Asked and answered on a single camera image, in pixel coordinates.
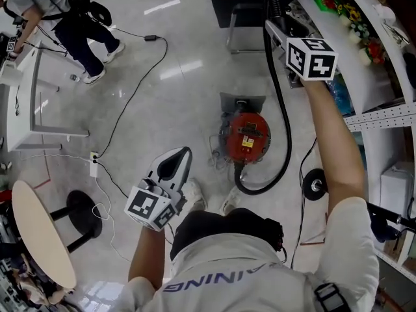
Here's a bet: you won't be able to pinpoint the white rectangular desk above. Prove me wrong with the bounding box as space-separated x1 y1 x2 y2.
0 39 90 152

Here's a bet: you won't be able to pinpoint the long white power strip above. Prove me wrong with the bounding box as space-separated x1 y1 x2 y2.
89 151 100 178

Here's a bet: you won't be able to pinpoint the navy cap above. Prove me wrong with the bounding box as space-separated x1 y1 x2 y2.
370 211 402 243

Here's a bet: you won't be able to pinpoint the grey harness strap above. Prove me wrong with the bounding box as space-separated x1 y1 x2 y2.
313 283 352 312

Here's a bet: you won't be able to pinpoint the person's white shirt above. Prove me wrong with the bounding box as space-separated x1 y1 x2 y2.
120 196 381 312

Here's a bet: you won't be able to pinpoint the person's right white shoe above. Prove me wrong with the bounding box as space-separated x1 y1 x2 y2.
219 185 243 216

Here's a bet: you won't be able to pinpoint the green box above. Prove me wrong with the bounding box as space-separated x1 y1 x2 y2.
313 0 339 12

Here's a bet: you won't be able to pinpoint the person's left white shoe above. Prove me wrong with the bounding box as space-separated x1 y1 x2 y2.
181 177 208 213

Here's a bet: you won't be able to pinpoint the person's left forearm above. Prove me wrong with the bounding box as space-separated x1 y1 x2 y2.
128 226 166 291

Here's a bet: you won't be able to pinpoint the red and teal vacuum cleaner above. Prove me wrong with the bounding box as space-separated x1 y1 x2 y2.
218 99 272 172

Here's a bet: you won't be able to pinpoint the white perforated metal strip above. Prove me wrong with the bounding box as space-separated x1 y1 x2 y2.
343 101 416 133

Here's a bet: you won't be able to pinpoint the potted artificial flowers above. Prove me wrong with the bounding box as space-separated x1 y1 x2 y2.
337 1 387 67

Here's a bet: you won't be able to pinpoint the person's black shorts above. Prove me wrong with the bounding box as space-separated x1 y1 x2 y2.
170 207 285 261

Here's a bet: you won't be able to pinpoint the person's right forearm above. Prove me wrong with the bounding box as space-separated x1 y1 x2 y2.
300 78 367 214

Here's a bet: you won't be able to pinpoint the white power cable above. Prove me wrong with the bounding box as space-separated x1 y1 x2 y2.
19 153 131 263

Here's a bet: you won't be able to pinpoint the black chair metal frame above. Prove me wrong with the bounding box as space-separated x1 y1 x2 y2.
210 0 309 55

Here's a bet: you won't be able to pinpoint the white curved shelving unit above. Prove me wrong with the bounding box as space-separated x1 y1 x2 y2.
292 0 416 285

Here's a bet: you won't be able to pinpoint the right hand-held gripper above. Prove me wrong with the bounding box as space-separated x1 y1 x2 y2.
265 20 339 89

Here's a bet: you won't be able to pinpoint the round beige table black base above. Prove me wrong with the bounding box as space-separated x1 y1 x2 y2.
12 179 103 289

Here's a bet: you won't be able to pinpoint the white storage box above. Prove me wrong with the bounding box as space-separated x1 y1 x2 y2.
380 161 416 220

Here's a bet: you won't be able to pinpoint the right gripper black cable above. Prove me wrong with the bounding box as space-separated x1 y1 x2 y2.
290 137 318 269

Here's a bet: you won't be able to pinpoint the black power cable with adapter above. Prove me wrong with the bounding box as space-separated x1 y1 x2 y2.
94 24 169 159

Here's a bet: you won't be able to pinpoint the black pole stand round base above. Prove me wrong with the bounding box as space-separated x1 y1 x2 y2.
302 168 416 232

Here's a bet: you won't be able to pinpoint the black vacuum hose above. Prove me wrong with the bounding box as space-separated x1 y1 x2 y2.
233 0 293 196

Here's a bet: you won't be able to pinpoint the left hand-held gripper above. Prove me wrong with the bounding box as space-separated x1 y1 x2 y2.
123 146 192 232

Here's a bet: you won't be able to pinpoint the person's white shoe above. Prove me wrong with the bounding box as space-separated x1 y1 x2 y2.
181 177 208 213
219 185 243 216

